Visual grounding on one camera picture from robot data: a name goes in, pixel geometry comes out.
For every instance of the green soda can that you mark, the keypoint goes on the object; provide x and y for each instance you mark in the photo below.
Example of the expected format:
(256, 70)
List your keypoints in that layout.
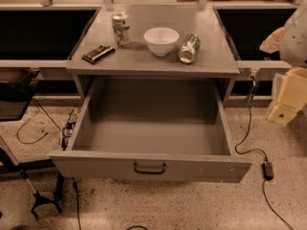
(189, 48)

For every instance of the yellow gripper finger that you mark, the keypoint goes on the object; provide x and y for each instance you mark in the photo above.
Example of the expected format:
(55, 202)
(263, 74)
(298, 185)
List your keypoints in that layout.
(289, 95)

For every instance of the grey open drawer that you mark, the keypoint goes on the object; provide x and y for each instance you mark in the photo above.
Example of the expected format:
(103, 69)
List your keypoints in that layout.
(179, 123)

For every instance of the black snack bar wrapper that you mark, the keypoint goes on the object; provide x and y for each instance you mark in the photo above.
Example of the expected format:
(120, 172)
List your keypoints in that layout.
(96, 54)

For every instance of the black tripod stand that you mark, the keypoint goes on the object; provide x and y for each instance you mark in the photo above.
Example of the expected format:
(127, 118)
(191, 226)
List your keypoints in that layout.
(12, 165)

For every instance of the grey cabinet counter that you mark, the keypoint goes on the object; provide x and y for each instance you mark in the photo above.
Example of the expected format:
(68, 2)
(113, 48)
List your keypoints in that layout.
(214, 59)

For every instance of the black drawer handle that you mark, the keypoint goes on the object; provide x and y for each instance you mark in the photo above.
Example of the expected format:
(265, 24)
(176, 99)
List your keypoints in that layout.
(149, 170)

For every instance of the white green upright can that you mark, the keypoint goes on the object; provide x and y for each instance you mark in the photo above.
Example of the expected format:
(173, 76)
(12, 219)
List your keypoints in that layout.
(121, 28)

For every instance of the white bowl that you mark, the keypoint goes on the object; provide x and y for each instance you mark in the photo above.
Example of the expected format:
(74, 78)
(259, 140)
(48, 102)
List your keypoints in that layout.
(161, 41)

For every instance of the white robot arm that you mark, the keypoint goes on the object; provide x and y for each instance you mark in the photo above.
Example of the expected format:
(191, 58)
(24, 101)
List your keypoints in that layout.
(291, 43)

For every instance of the power strip on floor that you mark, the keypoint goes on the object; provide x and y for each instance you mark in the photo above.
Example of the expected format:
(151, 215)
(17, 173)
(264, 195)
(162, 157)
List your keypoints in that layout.
(67, 130)

